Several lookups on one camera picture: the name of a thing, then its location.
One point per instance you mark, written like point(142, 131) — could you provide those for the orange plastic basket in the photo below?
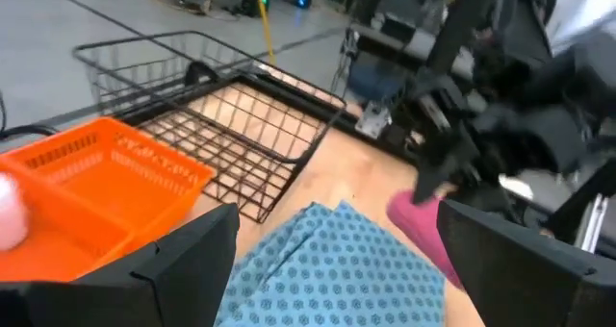
point(72, 250)
point(144, 187)

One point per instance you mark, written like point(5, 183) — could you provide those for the silver aluminium bar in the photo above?
point(592, 221)

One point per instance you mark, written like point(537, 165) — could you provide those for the silver corner bracket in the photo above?
point(373, 120)

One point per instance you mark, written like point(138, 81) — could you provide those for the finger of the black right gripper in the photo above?
point(445, 166)
point(483, 183)

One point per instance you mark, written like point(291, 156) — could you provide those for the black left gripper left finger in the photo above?
point(192, 279)

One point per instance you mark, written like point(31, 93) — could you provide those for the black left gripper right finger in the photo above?
point(520, 279)

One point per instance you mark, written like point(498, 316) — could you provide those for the blue patterned cloth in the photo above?
point(327, 269)

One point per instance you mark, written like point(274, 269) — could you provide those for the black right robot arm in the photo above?
point(577, 77)

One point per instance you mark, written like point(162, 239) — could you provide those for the pink bandage roll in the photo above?
point(418, 221)

